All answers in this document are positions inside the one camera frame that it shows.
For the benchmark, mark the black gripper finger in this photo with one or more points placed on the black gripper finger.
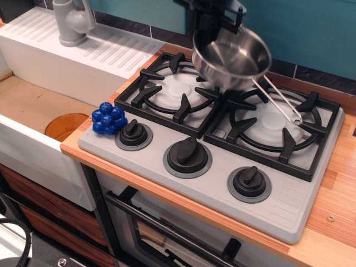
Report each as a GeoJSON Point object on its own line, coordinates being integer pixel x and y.
{"type": "Point", "coordinates": [210, 27]}
{"type": "Point", "coordinates": [194, 16]}

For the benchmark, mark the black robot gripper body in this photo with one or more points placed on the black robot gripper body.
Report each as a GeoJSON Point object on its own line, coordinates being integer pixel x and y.
{"type": "Point", "coordinates": [233, 11]}

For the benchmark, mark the stainless steel pan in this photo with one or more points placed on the stainless steel pan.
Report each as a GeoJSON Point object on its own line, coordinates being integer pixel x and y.
{"type": "Point", "coordinates": [236, 61]}

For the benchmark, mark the black left stove knob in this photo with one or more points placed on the black left stove knob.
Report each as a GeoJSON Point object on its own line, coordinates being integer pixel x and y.
{"type": "Point", "coordinates": [134, 136]}

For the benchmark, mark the black stove knob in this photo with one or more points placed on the black stove knob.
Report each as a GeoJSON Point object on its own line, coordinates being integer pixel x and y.
{"type": "Point", "coordinates": [249, 185]}
{"type": "Point", "coordinates": [134, 136]}
{"type": "Point", "coordinates": [187, 159]}

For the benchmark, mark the blue toy blueberry cluster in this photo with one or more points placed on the blue toy blueberry cluster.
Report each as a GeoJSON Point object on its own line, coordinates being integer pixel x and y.
{"type": "Point", "coordinates": [108, 119]}

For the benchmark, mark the black middle stove knob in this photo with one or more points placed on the black middle stove knob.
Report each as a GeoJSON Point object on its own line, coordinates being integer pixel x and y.
{"type": "Point", "coordinates": [187, 159]}

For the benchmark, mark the grey toy stove top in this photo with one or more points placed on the grey toy stove top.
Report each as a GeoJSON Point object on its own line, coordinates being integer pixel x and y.
{"type": "Point", "coordinates": [283, 214]}

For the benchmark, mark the black right stove knob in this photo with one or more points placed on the black right stove knob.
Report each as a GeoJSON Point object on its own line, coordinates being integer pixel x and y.
{"type": "Point", "coordinates": [249, 185]}

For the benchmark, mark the black left burner grate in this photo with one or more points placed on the black left burner grate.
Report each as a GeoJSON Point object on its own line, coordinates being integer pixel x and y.
{"type": "Point", "coordinates": [171, 94]}

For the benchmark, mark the black burner grate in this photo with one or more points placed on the black burner grate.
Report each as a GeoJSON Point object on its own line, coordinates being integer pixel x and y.
{"type": "Point", "coordinates": [171, 94]}
{"type": "Point", "coordinates": [291, 132]}

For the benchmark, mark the grey toy faucet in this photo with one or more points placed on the grey toy faucet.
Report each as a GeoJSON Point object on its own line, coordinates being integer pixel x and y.
{"type": "Point", "coordinates": [73, 25]}

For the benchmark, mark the black right burner grate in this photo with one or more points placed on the black right burner grate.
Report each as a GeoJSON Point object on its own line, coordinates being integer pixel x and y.
{"type": "Point", "coordinates": [291, 132]}

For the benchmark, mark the white toy sink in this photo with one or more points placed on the white toy sink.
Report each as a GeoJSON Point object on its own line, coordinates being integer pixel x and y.
{"type": "Point", "coordinates": [46, 80]}

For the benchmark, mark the wooden drawer fronts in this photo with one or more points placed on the wooden drawer fronts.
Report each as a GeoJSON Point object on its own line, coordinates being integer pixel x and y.
{"type": "Point", "coordinates": [57, 219]}

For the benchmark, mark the oven door with handle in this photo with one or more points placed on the oven door with handle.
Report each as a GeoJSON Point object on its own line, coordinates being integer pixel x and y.
{"type": "Point", "coordinates": [161, 235]}

